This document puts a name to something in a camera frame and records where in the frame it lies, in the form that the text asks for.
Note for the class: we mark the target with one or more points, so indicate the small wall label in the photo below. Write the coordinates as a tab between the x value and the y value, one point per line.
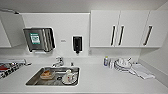
63	41

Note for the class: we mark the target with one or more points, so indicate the white wall outlet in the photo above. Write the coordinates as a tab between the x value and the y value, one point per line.
90	52

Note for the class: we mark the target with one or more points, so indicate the steel paper towel dispenser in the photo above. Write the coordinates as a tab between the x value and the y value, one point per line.
38	39

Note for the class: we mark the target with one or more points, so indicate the black soap dispenser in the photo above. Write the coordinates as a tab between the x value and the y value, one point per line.
77	44

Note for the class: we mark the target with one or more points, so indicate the small white bottle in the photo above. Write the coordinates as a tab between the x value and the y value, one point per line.
111	64

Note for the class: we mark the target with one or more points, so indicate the white dish soap bottle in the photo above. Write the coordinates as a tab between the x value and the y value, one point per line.
106	61

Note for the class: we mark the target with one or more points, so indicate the bowl with orange sponge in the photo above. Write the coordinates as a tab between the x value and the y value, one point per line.
46	74

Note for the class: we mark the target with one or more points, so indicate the chrome faucet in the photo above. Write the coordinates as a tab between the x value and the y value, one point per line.
58	61

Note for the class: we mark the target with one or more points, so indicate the steel sink basin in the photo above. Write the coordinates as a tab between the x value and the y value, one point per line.
33	80

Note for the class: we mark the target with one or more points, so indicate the stack of white dishes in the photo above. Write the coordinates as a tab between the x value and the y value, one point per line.
122	64

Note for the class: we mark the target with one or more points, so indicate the white cup on saucer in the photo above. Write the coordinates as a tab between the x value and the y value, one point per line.
68	76

